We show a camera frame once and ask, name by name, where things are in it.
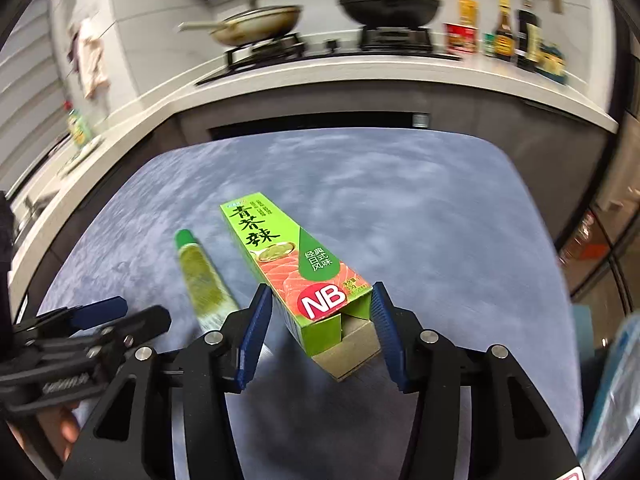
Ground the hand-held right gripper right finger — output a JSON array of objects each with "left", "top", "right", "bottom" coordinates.
[{"left": 371, "top": 281, "right": 583, "bottom": 480}]

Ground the beige frying pan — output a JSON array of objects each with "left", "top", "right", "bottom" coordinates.
[{"left": 177, "top": 5, "right": 305, "bottom": 47}]

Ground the green wasabi tube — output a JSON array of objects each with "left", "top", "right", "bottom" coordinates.
[{"left": 173, "top": 228, "right": 242, "bottom": 334}]

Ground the blue trash bin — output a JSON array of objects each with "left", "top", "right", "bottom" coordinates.
[{"left": 570, "top": 304, "right": 640, "bottom": 480}]

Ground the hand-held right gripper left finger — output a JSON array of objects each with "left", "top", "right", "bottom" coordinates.
[{"left": 57, "top": 284, "right": 273, "bottom": 480}]

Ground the brown sauce bottle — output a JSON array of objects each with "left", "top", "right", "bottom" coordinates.
[{"left": 492, "top": 0, "right": 517, "bottom": 64}]

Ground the black wok with lid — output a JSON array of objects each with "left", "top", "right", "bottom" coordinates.
[{"left": 337, "top": 0, "right": 445, "bottom": 29}]

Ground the black framed glass sliding door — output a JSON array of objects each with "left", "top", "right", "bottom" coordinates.
[{"left": 555, "top": 125, "right": 640, "bottom": 321}]

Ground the black gas stove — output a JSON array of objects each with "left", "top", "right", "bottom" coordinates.
[{"left": 195, "top": 27, "right": 463, "bottom": 86}]

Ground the green wasabi box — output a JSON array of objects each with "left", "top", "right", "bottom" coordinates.
[{"left": 220, "top": 191, "right": 377, "bottom": 384}]

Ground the green dish soap bottle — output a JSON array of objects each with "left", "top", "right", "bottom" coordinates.
[{"left": 67, "top": 107, "right": 94, "bottom": 147}]

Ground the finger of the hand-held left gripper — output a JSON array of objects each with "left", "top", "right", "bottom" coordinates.
[
  {"left": 12, "top": 296, "right": 129, "bottom": 341},
  {"left": 75, "top": 305, "right": 172, "bottom": 356}
]

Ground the blue grey cloth covered table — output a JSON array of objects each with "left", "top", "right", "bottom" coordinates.
[{"left": 37, "top": 127, "right": 586, "bottom": 480}]

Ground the large dark soy sauce bottle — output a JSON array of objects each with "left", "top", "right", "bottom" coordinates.
[{"left": 515, "top": 0, "right": 544, "bottom": 72}]

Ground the pink hanging towel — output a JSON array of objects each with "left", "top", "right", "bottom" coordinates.
[{"left": 69, "top": 16, "right": 112, "bottom": 99}]

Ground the person's left hand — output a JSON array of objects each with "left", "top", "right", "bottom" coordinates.
[{"left": 27, "top": 402, "right": 82, "bottom": 462}]

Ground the red instant noodle cup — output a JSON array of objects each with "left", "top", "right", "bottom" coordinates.
[{"left": 444, "top": 22, "right": 479, "bottom": 57}]

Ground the teal spice jar rack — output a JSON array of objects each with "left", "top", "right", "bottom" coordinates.
[{"left": 537, "top": 42, "right": 569, "bottom": 84}]

